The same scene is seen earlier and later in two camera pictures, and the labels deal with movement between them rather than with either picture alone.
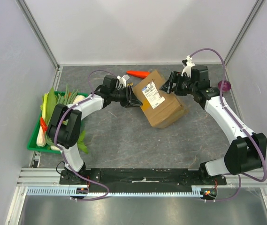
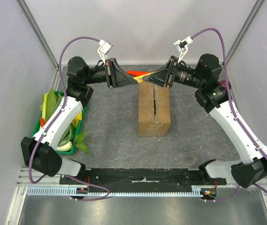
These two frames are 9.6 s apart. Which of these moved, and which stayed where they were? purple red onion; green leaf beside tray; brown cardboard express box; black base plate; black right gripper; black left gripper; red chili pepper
Moved: brown cardboard express box; black right gripper; black left gripper
Stayed: purple red onion; red chili pepper; black base plate; green leaf beside tray
